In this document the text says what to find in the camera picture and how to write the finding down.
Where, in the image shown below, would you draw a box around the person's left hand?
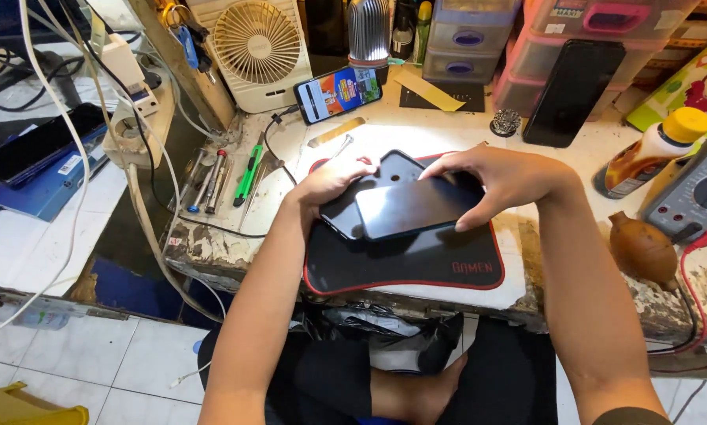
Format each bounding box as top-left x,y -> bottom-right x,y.
285,156 -> 380,223

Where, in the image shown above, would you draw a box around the person's right hand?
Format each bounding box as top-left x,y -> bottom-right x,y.
418,144 -> 580,233

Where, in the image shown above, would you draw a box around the black phone back cover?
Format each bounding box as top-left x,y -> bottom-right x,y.
318,149 -> 444,242

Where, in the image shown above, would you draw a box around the black glossy smartphone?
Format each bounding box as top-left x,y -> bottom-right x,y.
353,174 -> 485,243

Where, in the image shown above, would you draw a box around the thin metal pick tool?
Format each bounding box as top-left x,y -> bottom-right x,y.
329,133 -> 355,161

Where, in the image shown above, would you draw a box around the yellow flat pry strip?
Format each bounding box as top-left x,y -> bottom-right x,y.
307,116 -> 366,149

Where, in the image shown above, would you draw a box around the white sheet under pad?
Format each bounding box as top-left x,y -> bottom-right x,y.
293,123 -> 529,312

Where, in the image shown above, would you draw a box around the smartphone with lit screen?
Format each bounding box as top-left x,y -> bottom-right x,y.
292,65 -> 384,126

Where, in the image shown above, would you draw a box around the black red-edged mouse pad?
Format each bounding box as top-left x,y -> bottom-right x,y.
303,151 -> 507,296

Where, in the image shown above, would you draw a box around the yellow paper strip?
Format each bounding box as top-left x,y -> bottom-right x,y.
393,67 -> 467,113

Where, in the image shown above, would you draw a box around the metal tweezers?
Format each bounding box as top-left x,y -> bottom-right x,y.
238,158 -> 279,232

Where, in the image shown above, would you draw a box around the green utility knife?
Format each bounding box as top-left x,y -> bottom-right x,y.
232,132 -> 266,208

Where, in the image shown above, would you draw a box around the small black work mat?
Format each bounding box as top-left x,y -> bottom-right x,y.
399,79 -> 486,113

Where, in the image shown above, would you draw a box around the red-capped screwdriver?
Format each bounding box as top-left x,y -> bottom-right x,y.
204,149 -> 229,215

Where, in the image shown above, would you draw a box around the dark glass bottle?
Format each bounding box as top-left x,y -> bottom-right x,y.
390,0 -> 417,61

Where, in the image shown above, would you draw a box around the green yellow-capped bottle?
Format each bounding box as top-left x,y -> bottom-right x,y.
412,0 -> 435,67

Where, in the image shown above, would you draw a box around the blue-tipped screwdriver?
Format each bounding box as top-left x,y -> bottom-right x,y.
187,155 -> 219,214

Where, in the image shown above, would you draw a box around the white desk fan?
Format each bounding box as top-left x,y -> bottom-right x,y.
186,0 -> 313,115

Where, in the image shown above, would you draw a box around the silver screwdriver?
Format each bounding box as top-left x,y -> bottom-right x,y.
178,148 -> 209,209

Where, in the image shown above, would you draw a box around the person's black trousers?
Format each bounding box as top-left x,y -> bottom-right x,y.
196,316 -> 560,425

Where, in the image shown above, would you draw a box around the white power strip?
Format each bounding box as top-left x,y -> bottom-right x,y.
101,76 -> 175,170

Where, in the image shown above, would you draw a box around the large black dark-screen smartphone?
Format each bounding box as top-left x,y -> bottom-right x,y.
521,39 -> 627,149

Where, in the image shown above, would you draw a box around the person's foot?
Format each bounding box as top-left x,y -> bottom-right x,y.
369,352 -> 469,425

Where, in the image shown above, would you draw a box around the white power adapter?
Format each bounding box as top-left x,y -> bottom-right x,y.
89,32 -> 148,96

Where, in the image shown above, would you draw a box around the yellow-capped liquid bottle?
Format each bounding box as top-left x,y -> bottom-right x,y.
592,107 -> 707,200

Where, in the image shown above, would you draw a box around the brown rubber air blower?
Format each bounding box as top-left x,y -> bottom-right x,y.
608,210 -> 683,294

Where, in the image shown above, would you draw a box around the pink plastic drawer unit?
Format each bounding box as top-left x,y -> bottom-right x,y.
492,0 -> 704,119

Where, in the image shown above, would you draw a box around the blue flat box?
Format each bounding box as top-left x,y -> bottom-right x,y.
0,125 -> 128,223

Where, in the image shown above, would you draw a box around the long black smartphone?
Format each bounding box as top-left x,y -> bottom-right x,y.
0,103 -> 110,187

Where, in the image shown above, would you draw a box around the grey multimeter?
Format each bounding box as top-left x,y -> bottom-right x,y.
639,117 -> 707,244

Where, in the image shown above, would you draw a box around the colourful cartoon box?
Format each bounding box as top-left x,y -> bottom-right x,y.
625,26 -> 707,135

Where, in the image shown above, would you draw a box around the clear plastic water bottle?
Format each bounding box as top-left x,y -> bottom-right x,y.
0,287 -> 72,331

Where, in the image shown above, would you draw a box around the dark monitor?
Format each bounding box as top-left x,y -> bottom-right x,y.
0,0 -> 93,49

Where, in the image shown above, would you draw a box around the yellow plastic stool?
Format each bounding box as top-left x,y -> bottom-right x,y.
0,381 -> 90,425

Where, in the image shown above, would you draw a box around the black charging cable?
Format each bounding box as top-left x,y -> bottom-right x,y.
263,104 -> 302,187

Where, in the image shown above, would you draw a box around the round metal wire holder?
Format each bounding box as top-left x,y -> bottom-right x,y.
489,108 -> 523,138

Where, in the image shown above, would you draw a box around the grey purple-handled drawer unit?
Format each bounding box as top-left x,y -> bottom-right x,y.
422,0 -> 523,85

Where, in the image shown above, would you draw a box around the wooden post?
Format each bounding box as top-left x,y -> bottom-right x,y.
126,0 -> 237,132

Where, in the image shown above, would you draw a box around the thick white cable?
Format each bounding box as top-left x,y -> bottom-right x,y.
17,0 -> 227,324

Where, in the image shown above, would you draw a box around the red probe cable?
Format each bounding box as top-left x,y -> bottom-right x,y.
648,229 -> 707,356

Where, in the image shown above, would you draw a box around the black probe cable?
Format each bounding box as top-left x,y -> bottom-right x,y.
646,283 -> 701,356

